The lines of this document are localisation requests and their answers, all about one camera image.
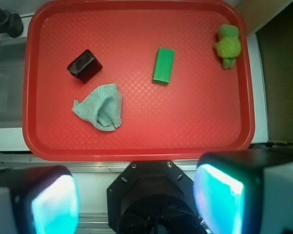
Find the brown cardboard panel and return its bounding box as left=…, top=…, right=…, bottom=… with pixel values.
left=235, top=0, right=293, bottom=37

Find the green rectangular block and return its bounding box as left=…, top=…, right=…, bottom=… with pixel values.
left=152, top=47, right=174, bottom=85

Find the light blue cloth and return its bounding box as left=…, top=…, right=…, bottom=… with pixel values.
left=72, top=83, right=122, bottom=132

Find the aluminium rail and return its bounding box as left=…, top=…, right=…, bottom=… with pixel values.
left=77, top=213, right=110, bottom=231

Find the grey faucet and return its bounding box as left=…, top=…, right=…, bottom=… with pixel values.
left=0, top=8, right=23, bottom=38

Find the green plush toy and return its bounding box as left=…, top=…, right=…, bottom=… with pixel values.
left=214, top=24, right=242, bottom=70

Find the grey sink basin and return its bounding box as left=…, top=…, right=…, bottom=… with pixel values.
left=0, top=41, right=26, bottom=128

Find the black box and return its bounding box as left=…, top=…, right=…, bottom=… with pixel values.
left=67, top=49, right=103, bottom=83

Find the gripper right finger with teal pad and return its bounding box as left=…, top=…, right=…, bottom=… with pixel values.
left=193, top=148, right=293, bottom=234

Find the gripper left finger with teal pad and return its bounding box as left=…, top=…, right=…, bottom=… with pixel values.
left=0, top=166, right=80, bottom=234

